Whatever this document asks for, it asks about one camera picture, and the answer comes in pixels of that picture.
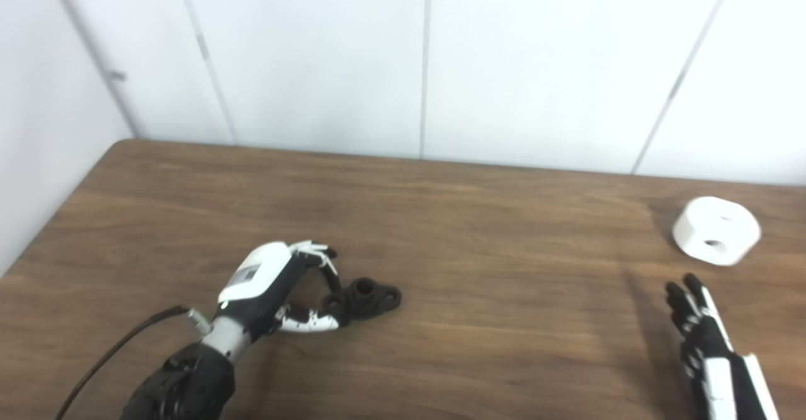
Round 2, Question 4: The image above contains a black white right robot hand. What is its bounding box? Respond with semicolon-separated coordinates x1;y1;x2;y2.
665;273;781;420

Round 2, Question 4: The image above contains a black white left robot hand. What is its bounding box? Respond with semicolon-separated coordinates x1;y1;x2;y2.
217;240;344;345

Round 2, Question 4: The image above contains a black flanged holder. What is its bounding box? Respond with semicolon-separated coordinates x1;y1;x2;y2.
324;278;402;326

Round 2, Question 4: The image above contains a round white piece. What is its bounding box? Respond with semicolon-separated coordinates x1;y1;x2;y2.
672;196;762;267

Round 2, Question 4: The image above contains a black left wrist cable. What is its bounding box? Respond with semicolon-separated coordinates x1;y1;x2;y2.
54;305;212;420

